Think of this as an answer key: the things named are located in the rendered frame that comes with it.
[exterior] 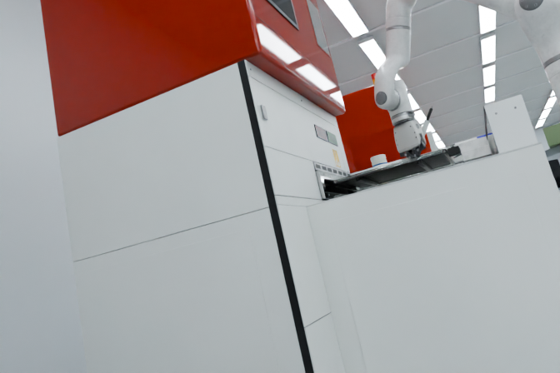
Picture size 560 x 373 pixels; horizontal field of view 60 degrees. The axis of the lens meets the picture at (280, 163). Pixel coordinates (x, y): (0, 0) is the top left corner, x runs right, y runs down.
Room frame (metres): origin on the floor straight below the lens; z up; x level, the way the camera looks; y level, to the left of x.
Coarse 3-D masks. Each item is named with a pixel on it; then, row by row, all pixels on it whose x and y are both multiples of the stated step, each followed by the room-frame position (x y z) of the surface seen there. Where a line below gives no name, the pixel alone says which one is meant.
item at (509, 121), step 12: (516, 96) 1.22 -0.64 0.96; (492, 108) 1.24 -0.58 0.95; (504, 108) 1.23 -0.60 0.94; (516, 108) 1.22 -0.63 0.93; (492, 120) 1.24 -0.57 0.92; (504, 120) 1.23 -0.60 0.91; (516, 120) 1.22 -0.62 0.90; (528, 120) 1.21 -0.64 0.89; (492, 132) 1.25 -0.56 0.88; (504, 132) 1.23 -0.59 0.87; (516, 132) 1.23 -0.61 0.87; (528, 132) 1.22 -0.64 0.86; (504, 144) 1.24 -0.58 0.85; (516, 144) 1.23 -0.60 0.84; (528, 144) 1.22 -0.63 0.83
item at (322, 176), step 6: (318, 174) 1.54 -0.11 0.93; (324, 174) 1.58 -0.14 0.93; (330, 174) 1.64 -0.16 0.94; (318, 180) 1.54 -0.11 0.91; (324, 180) 1.62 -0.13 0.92; (330, 180) 1.65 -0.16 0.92; (324, 186) 1.55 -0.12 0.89; (354, 186) 1.94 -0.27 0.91; (324, 192) 1.54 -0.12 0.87; (330, 192) 1.60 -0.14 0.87; (336, 192) 1.66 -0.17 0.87; (354, 192) 1.94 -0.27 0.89; (324, 198) 1.54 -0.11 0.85; (330, 198) 1.58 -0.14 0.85
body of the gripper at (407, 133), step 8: (408, 120) 1.69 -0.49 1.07; (416, 120) 1.70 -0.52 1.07; (400, 128) 1.72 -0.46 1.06; (408, 128) 1.69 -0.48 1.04; (416, 128) 1.68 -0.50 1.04; (400, 136) 1.72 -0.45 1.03; (408, 136) 1.70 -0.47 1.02; (416, 136) 1.68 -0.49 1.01; (400, 144) 1.73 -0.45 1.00; (408, 144) 1.71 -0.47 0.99; (416, 144) 1.69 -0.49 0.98; (400, 152) 1.75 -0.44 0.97
